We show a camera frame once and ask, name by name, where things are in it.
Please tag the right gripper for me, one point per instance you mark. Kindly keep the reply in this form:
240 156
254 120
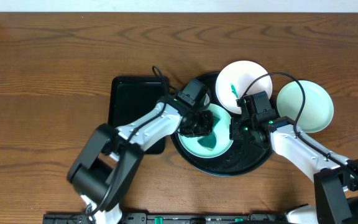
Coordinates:
234 129

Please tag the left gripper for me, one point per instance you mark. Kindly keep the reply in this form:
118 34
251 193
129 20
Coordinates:
198 123

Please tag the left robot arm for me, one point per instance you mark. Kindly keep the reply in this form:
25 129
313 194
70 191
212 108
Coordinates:
106 166

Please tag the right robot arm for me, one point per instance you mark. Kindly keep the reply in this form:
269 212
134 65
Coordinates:
335 177

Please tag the white plate top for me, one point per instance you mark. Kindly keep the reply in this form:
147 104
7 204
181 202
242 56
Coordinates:
233 80

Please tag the mint plate bottom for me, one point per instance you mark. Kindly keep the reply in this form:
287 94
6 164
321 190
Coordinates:
222 133

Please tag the green scrubbing sponge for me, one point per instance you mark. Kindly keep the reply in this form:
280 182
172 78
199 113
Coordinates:
209 142

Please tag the mint plate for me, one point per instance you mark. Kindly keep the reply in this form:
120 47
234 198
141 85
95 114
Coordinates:
222 133
318 110

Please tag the black rectangular water tray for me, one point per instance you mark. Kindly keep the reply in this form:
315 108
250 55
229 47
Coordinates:
132 98

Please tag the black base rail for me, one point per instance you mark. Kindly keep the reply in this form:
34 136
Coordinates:
143 218

